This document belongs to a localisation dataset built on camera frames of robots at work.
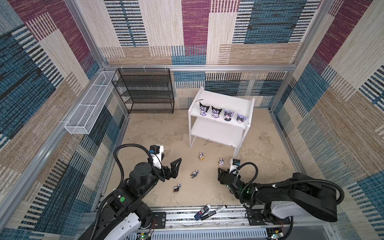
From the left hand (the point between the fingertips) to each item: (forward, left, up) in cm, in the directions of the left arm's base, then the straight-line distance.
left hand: (173, 155), depth 68 cm
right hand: (+2, -26, -24) cm, 35 cm away
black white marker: (-19, -19, -24) cm, 36 cm away
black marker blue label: (-20, -11, -24) cm, 33 cm away
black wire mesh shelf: (+56, +23, -6) cm, 61 cm away
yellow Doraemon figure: (+11, -14, -23) cm, 29 cm away
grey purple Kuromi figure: (+1, -10, -24) cm, 25 cm away
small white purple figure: (+7, -26, -23) cm, 35 cm away
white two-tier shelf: (+15, -22, +8) cm, 28 cm away
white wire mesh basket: (+18, +43, +8) cm, 48 cm away
